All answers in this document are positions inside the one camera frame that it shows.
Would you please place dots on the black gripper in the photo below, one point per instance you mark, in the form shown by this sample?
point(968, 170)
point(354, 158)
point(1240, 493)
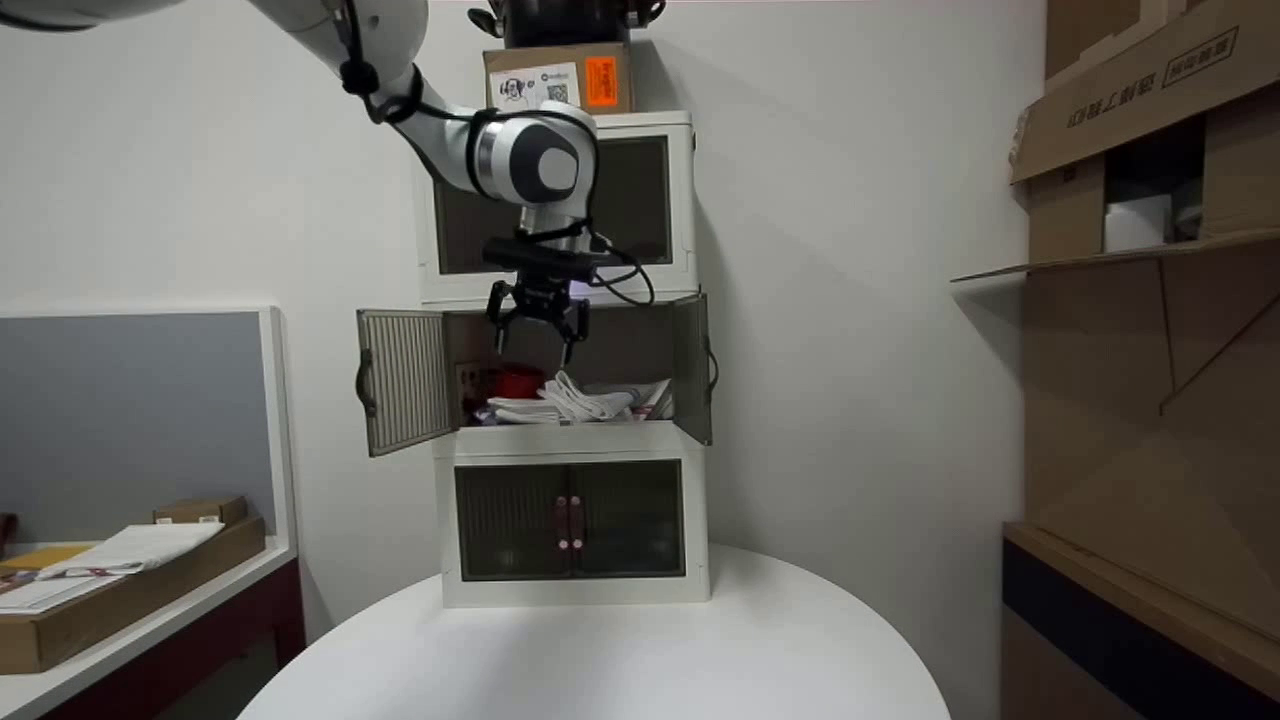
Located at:
point(541, 298)

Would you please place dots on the red metal cup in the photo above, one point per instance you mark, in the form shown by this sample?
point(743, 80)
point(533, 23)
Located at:
point(519, 381)

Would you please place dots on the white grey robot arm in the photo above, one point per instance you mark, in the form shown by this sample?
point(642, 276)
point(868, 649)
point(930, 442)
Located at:
point(541, 161)

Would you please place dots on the white papers in cabinet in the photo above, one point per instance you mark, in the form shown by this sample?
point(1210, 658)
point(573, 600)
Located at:
point(565, 401)

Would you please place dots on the left middle cabinet door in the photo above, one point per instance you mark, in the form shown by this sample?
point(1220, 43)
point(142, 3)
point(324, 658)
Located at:
point(402, 379)

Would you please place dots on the cabinet door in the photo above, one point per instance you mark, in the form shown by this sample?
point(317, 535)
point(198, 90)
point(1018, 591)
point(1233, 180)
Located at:
point(697, 373)
point(402, 379)

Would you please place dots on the right middle cabinet door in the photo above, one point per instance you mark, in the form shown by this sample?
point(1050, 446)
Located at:
point(697, 373)

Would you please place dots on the white three-tier cabinet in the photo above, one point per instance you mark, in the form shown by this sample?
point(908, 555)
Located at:
point(576, 512)

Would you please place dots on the cardboard box on cabinet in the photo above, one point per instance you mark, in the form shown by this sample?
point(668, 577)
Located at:
point(588, 76)

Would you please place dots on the black pot on top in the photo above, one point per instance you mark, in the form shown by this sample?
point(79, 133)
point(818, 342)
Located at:
point(563, 23)

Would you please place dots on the white side counter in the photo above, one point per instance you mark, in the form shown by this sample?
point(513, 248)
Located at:
point(167, 652)

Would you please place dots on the flat cardboard box with papers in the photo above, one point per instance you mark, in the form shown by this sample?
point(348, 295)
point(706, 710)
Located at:
point(66, 596)

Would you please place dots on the stacked cardboard boxes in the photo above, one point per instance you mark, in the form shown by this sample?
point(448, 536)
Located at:
point(1143, 577)

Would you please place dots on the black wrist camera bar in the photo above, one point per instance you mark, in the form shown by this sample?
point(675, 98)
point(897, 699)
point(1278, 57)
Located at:
point(533, 257)

